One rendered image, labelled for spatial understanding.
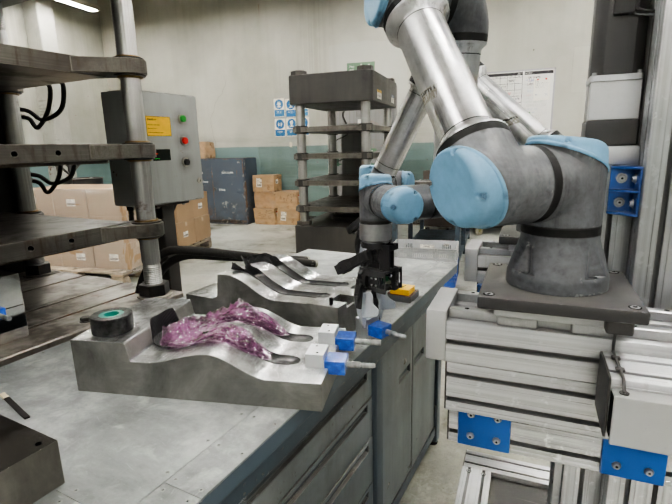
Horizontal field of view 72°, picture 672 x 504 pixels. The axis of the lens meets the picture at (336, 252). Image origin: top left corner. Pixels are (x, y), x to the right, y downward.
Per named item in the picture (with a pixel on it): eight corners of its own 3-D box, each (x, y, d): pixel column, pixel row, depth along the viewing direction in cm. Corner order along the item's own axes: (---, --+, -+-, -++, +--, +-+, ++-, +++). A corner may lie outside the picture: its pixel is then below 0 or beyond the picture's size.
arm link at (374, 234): (352, 223, 108) (373, 218, 114) (353, 242, 109) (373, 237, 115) (379, 226, 103) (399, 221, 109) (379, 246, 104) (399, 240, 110)
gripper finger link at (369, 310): (373, 334, 107) (378, 294, 107) (352, 328, 111) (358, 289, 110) (380, 333, 109) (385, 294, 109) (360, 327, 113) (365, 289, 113)
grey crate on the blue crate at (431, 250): (459, 256, 447) (460, 240, 443) (456, 266, 409) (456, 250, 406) (397, 253, 466) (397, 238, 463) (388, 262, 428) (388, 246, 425)
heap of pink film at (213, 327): (293, 329, 106) (291, 297, 104) (267, 365, 89) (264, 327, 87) (188, 324, 111) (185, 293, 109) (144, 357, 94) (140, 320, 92)
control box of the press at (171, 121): (230, 434, 212) (202, 95, 179) (179, 475, 185) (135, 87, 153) (194, 421, 222) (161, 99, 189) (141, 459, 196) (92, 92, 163)
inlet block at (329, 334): (382, 349, 102) (382, 326, 101) (379, 359, 97) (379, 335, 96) (323, 346, 104) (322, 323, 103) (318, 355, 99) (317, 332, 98)
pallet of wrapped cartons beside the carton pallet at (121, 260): (174, 266, 521) (165, 182, 500) (125, 286, 445) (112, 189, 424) (84, 262, 552) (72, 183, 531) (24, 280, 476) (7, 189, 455)
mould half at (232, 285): (380, 309, 135) (380, 264, 132) (339, 343, 112) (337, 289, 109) (244, 288, 158) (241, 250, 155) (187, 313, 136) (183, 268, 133)
